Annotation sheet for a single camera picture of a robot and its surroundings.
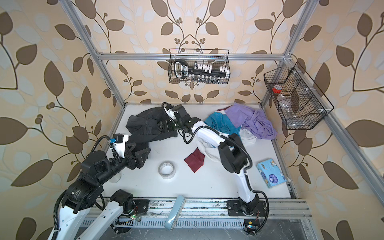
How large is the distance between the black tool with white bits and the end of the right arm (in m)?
0.28

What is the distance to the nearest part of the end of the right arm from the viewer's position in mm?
679

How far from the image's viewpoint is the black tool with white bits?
829mm

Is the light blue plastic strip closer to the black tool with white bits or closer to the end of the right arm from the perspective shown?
the end of the right arm
